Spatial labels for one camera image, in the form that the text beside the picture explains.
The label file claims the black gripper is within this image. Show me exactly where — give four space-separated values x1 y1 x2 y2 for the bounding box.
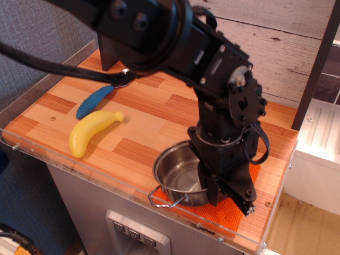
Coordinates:
188 126 258 217

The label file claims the stainless steel pot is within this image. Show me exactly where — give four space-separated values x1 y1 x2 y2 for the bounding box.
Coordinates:
148 140 209 208

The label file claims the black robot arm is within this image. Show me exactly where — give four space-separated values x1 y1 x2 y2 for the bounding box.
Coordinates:
54 1 269 215

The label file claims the orange knitted cloth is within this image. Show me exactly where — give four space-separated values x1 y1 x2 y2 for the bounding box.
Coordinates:
154 164 261 232

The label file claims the silver dispenser button panel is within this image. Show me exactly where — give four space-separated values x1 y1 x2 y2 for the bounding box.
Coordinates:
106 209 171 254

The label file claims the grey toy fridge cabinet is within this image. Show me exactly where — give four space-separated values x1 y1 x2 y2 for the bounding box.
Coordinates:
48 163 259 254

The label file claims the yellow plastic banana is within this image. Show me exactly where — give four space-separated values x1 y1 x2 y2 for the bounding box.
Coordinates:
69 110 124 159

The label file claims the yellow object bottom left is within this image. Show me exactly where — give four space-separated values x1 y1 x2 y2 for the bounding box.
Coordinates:
14 246 32 255

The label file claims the clear acrylic edge guard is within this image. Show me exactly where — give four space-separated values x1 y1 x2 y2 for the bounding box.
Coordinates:
1 124 297 254

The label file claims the black braided cable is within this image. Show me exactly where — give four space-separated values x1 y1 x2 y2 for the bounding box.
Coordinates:
0 41 139 86

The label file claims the blue handled metal spoon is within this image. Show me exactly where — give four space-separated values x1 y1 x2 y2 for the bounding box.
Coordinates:
76 81 131 120

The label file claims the dark right shelf post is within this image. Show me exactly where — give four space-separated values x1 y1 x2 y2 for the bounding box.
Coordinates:
291 0 339 131

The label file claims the dark shelf post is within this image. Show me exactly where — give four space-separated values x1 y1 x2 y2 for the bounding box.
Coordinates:
97 34 120 71
291 0 339 131

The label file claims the dark left shelf post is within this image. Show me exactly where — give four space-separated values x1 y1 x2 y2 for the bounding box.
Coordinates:
97 34 120 71

